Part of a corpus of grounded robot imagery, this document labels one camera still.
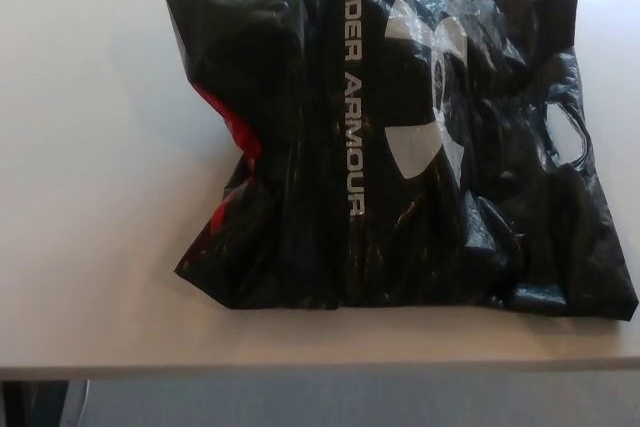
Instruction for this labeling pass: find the black Under Armour plastic bag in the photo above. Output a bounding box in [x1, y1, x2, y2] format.
[164, 0, 640, 325]

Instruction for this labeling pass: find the grey metal pole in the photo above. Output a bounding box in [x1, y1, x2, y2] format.
[74, 379, 93, 427]

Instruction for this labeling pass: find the dark table leg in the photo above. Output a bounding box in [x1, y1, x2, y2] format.
[0, 380, 70, 427]

